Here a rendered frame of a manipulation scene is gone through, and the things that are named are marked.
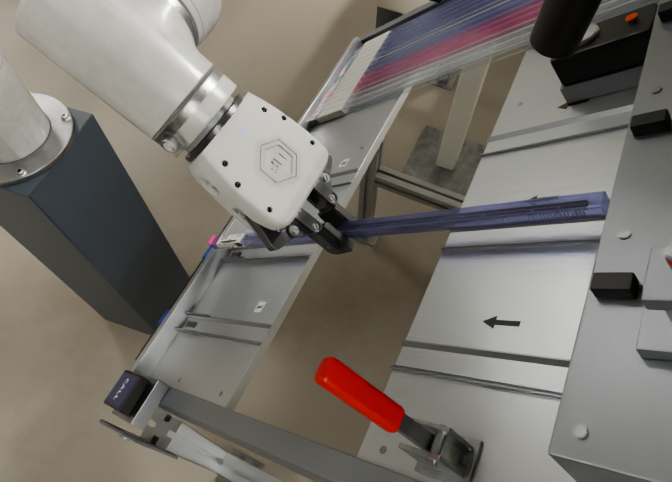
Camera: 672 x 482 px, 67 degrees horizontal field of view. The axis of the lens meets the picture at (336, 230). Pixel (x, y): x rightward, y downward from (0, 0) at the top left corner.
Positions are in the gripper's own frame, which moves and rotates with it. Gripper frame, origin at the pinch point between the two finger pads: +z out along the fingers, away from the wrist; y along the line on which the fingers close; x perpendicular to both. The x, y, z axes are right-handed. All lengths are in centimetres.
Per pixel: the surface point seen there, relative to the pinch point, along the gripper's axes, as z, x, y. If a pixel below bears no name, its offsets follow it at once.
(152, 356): -2.6, 25.1, -16.5
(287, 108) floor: 8, 108, 85
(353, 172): 1.5, 7.2, 11.8
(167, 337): -2.3, 25.1, -13.6
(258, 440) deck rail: 1.9, -2.3, -20.5
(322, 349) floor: 48, 78, 12
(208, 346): 0.1, 16.1, -13.4
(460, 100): 35, 48, 83
